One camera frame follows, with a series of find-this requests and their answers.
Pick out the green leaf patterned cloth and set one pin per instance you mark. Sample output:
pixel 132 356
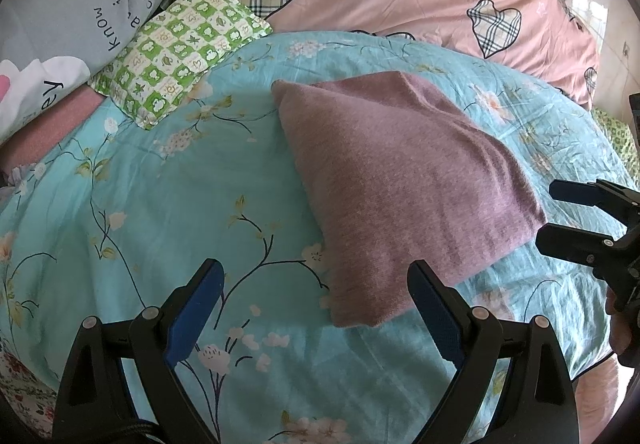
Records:
pixel 617 137

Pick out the white floral sheet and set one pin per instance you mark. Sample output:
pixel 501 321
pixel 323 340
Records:
pixel 22 384

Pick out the pink towel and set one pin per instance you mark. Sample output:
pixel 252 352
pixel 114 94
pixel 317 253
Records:
pixel 45 124

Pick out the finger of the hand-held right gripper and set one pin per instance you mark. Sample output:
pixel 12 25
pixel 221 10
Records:
pixel 570 244
pixel 585 191

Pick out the green checked pillow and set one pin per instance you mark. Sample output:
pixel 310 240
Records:
pixel 180 49

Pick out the person's right hand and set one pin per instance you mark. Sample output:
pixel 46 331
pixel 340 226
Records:
pixel 625 329

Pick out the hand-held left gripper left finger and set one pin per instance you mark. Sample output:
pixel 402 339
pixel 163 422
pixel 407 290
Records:
pixel 192 319

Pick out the grey printed pillow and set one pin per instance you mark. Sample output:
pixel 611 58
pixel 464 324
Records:
pixel 55 34

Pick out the teal floral blanket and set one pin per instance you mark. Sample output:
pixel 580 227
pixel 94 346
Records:
pixel 150 204

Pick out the pink fluffy cloth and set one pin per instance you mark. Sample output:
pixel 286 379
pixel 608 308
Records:
pixel 600 404

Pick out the mauve knit garment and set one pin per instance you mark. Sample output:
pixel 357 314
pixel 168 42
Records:
pixel 400 184

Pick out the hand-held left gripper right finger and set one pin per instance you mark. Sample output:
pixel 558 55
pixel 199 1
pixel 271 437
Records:
pixel 440 319

